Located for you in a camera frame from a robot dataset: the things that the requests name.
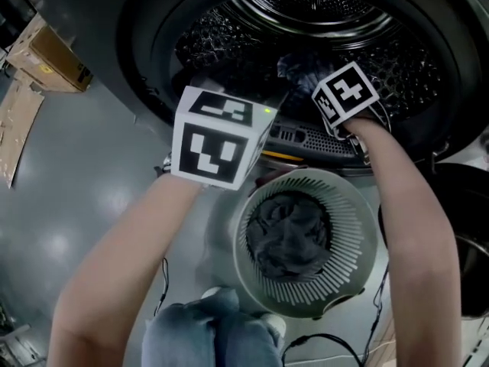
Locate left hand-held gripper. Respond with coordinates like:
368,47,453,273
154,73,293,191

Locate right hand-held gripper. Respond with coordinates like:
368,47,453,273
310,60,393,167

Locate blue plaid garment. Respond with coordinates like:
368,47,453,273
275,50,339,101

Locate grey garment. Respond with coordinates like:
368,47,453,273
246,196,332,282

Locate black washing machine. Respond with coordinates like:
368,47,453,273
36,0,489,177

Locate white laundry basket with clothes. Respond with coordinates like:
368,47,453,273
232,167,379,320

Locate person's left forearm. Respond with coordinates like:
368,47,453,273
44,171,206,367

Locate person's right forearm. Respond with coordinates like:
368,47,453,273
342,117,464,367

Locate round black washer door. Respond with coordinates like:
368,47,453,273
377,162,489,320

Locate large brown cardboard box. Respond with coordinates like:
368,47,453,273
5,13,95,93

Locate person's left white shoe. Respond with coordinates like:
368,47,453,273
201,287,230,301

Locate person's white shoe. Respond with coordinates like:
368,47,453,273
263,313,287,336
201,287,230,301

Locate flattened cardboard sheets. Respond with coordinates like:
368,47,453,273
0,70,45,189

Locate person's right white shoe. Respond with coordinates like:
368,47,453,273
263,313,287,336

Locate person's legs in blue jeans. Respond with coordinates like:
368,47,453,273
141,288,286,367

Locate thin black cable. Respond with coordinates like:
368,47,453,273
361,261,390,367
154,257,170,317

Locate thick black cable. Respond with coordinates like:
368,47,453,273
282,333,366,367

